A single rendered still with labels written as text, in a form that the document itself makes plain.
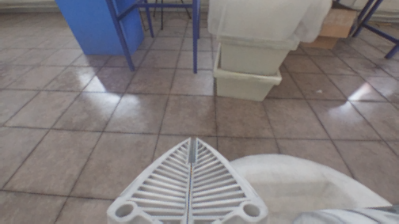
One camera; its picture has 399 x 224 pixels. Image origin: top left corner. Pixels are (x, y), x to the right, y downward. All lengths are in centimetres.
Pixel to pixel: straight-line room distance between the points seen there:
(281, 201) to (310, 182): 9
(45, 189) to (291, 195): 99
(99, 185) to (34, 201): 27
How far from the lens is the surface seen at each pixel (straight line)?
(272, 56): 91
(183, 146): 17
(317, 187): 54
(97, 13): 164
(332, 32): 210
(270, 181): 45
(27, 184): 111
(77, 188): 95
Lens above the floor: 76
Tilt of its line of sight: 45 degrees down
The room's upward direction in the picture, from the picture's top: 1 degrees clockwise
